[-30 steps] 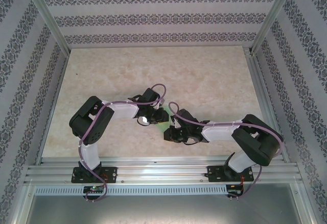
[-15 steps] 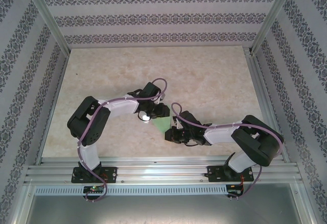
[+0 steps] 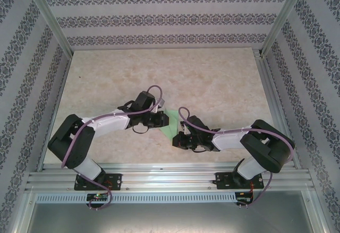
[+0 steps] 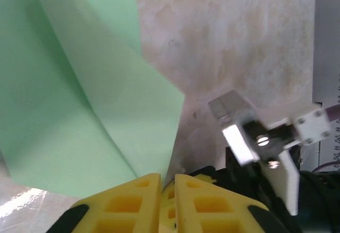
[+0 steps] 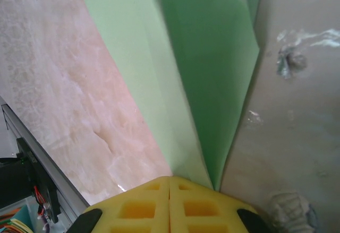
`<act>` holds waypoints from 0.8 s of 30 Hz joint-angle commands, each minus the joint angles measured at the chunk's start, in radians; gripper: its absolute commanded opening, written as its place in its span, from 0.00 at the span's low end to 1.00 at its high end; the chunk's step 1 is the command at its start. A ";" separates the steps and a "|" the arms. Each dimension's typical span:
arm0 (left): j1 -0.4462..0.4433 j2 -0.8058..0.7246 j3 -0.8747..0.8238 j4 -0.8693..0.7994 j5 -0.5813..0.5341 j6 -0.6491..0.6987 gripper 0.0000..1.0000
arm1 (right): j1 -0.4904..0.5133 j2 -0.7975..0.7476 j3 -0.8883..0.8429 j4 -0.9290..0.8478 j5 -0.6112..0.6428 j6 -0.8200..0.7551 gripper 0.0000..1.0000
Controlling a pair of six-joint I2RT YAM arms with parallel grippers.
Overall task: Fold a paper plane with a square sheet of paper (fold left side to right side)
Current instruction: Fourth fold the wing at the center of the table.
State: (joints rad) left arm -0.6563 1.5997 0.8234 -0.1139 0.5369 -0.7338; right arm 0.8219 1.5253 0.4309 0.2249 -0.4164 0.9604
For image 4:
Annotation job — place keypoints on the light green paper sheet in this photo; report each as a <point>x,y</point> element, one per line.
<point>66,84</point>

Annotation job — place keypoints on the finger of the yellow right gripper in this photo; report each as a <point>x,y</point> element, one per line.
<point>167,201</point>

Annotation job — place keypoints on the white right camera bracket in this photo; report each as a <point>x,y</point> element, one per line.
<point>287,185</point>

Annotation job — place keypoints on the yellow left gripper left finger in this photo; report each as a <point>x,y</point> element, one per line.
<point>156,211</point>

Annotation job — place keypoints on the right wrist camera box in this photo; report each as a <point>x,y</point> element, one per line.
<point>231,111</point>

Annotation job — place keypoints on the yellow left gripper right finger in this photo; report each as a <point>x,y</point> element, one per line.
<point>183,217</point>

